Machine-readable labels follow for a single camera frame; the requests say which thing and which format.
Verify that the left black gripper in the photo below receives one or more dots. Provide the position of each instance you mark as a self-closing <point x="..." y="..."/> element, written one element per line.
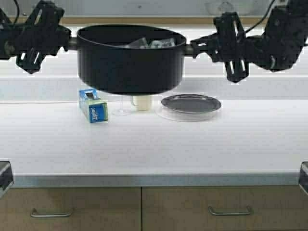
<point x="39" y="36"/>

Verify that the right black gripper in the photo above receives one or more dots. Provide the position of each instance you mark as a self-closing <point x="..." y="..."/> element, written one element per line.
<point x="226" y="46"/>

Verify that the black cooking pot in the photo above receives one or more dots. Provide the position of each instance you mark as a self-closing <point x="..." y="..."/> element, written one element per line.
<point x="106" y="63"/>

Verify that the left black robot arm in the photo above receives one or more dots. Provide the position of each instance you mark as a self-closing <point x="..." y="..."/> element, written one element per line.
<point x="6" y="26"/>

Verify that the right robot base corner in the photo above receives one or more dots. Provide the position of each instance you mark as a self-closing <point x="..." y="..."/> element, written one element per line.
<point x="303" y="177"/>

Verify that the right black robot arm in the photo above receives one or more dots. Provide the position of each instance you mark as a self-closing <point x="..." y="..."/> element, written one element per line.
<point x="276" y="49"/>

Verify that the clear glass bowl in cabinet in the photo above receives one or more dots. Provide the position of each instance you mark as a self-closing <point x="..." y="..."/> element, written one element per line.
<point x="242" y="7"/>

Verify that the crumpled bag inside pot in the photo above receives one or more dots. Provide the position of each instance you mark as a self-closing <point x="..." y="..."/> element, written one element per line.
<point x="143" y="43"/>

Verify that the clear round lid under plate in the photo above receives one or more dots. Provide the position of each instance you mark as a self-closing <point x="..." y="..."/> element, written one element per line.
<point x="183" y="117"/>

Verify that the blue Ziploc box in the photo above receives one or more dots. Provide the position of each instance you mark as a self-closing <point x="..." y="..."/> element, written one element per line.
<point x="94" y="108"/>

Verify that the clear wine glass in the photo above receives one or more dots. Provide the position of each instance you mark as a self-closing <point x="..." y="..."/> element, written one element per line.
<point x="121" y="110"/>

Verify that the cream ceramic mug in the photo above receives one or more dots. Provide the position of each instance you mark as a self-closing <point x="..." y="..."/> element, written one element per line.
<point x="142" y="103"/>

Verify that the middle wooden drawer front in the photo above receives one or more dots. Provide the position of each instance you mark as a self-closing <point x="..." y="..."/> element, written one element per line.
<point x="275" y="208"/>

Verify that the wooden drawer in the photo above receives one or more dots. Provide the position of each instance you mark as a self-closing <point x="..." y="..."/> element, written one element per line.
<point x="275" y="208"/>
<point x="95" y="209"/>

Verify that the left wooden drawer front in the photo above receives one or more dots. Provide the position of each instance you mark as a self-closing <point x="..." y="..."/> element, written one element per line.
<point x="95" y="209"/>

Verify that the middle drawer metal handle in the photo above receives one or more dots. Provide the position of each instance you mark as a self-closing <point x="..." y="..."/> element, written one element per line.
<point x="247" y="212"/>

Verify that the drawer metal handle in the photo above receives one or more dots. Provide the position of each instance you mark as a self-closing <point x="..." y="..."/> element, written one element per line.
<point x="247" y="212"/>
<point x="35" y="214"/>

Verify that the left drawer metal handle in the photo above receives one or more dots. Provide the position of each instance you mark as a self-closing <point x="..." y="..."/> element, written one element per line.
<point x="35" y="214"/>

